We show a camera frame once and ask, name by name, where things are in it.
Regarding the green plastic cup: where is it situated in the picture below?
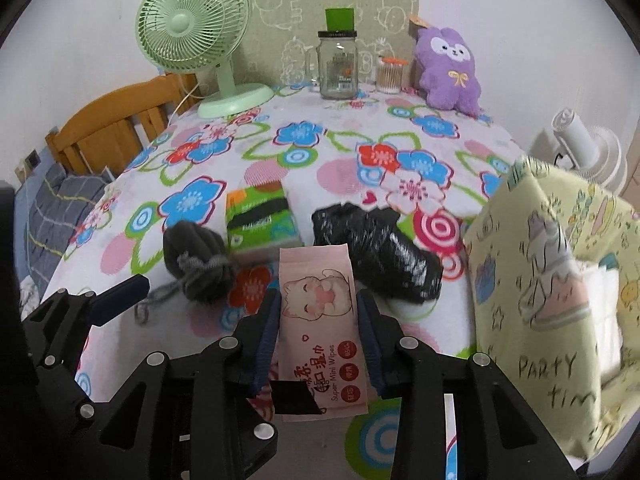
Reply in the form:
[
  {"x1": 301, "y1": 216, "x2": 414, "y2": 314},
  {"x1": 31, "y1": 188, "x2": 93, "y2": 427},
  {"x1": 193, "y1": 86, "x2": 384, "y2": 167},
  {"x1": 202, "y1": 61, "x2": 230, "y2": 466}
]
[{"x1": 324, "y1": 7, "x2": 355, "y2": 33}]

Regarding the pink wet wipes packet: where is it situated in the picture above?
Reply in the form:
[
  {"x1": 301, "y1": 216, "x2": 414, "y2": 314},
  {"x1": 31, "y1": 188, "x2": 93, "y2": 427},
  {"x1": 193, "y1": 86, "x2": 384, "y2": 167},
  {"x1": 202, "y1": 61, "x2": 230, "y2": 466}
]
[{"x1": 272, "y1": 243, "x2": 371, "y2": 417}]

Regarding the green desk fan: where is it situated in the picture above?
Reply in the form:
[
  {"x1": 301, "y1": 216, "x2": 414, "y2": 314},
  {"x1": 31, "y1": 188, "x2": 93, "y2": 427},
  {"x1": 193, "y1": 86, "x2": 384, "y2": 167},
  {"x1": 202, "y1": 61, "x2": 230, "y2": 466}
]
[{"x1": 135, "y1": 0, "x2": 275, "y2": 118}]

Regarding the green patterned cardboard panel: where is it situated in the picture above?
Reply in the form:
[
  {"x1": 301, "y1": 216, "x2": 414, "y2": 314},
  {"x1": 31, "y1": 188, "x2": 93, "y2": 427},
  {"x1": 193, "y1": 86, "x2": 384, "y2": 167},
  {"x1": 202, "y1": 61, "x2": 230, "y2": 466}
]
[{"x1": 240, "y1": 0, "x2": 421, "y2": 91}]

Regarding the cotton swab jar orange lid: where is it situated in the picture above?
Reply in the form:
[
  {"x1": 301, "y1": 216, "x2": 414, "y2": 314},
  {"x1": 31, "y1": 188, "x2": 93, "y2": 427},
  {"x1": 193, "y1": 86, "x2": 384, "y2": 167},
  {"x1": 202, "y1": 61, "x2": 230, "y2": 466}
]
[{"x1": 376, "y1": 55, "x2": 408, "y2": 95}]

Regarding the green tissue packet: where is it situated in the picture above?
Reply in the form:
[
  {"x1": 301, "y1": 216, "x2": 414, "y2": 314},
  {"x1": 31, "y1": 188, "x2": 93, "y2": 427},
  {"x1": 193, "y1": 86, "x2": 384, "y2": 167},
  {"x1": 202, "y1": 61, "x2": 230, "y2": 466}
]
[{"x1": 225, "y1": 183, "x2": 304, "y2": 252}]

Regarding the wooden bed headboard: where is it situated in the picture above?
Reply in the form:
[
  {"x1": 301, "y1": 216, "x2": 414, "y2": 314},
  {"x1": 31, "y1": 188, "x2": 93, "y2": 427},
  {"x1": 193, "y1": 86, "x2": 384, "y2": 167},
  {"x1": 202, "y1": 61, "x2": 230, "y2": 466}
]
[{"x1": 45, "y1": 72, "x2": 211, "y2": 178}]

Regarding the yellow cartoon fabric storage box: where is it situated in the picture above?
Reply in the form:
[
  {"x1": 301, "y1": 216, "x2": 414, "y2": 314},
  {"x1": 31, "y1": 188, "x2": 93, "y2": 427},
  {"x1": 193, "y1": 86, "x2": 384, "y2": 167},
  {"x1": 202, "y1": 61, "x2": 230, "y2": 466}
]
[{"x1": 462, "y1": 155, "x2": 640, "y2": 461}]

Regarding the grey knitted pouch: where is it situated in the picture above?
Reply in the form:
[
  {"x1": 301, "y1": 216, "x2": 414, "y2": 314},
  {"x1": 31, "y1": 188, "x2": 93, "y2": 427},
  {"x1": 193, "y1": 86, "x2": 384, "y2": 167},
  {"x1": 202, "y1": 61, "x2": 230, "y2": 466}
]
[{"x1": 135, "y1": 221, "x2": 238, "y2": 323}]

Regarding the purple plush toy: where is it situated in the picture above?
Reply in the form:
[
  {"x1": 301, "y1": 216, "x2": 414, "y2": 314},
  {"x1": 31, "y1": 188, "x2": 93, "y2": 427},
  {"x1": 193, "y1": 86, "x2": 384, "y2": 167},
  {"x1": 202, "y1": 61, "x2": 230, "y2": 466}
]
[{"x1": 409, "y1": 14, "x2": 483, "y2": 116}]

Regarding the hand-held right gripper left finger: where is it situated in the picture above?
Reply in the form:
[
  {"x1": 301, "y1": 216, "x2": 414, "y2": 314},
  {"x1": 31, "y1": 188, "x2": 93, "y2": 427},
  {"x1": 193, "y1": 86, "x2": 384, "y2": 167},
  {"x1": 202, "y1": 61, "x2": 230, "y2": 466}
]
[{"x1": 65, "y1": 287, "x2": 283, "y2": 480}]

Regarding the black plastic bag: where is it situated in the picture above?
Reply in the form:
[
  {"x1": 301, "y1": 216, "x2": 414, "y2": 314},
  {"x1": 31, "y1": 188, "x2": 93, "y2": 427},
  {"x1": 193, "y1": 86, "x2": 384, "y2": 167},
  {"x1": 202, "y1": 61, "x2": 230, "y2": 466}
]
[{"x1": 311, "y1": 203, "x2": 443, "y2": 305}]

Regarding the wall socket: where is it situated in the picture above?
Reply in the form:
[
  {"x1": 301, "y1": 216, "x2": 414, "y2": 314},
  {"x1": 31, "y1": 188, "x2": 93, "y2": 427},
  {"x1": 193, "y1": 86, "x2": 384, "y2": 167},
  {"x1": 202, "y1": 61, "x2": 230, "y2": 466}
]
[{"x1": 17, "y1": 149, "x2": 41, "y2": 181}]

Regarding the glass mug jar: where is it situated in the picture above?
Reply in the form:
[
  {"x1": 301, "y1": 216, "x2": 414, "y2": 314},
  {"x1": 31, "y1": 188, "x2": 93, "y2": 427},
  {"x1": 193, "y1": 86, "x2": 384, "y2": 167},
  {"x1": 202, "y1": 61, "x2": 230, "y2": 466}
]
[{"x1": 305, "y1": 30, "x2": 362, "y2": 101}]

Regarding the floral tablecloth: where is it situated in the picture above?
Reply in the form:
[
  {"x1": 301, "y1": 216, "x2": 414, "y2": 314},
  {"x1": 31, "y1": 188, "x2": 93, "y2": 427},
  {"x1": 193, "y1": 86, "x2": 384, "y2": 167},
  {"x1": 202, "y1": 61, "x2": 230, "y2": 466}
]
[{"x1": 47, "y1": 80, "x2": 531, "y2": 480}]

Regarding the white standing fan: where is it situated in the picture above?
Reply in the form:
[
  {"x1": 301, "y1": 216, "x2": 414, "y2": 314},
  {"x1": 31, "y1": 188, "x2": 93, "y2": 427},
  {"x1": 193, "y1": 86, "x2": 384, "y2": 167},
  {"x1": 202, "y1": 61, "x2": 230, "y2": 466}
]
[{"x1": 527, "y1": 107, "x2": 628, "y2": 196}]

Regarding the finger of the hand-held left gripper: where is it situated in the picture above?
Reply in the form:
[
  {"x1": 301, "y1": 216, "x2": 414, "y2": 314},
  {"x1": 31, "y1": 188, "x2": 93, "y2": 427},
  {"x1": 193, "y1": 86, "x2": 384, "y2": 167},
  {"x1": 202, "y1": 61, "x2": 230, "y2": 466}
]
[
  {"x1": 22, "y1": 275, "x2": 151, "y2": 341},
  {"x1": 170, "y1": 400, "x2": 278, "y2": 468}
]

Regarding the grey plaid pillow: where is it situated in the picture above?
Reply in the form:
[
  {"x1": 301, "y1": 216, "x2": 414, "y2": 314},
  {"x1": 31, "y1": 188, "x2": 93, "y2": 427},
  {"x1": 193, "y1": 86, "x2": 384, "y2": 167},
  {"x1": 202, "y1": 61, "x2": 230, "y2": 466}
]
[{"x1": 25, "y1": 162, "x2": 113, "y2": 291}]

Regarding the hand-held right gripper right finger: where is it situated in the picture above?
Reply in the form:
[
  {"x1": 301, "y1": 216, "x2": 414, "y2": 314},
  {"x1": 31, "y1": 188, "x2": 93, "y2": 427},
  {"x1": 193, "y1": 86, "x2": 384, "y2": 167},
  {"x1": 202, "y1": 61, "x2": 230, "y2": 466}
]
[{"x1": 356, "y1": 290, "x2": 578, "y2": 480}]

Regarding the white quilted soft pack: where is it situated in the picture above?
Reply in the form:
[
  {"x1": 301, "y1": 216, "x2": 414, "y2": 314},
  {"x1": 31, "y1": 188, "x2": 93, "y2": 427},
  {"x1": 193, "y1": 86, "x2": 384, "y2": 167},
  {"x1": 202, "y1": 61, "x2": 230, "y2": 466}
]
[{"x1": 575, "y1": 260, "x2": 626, "y2": 366}]

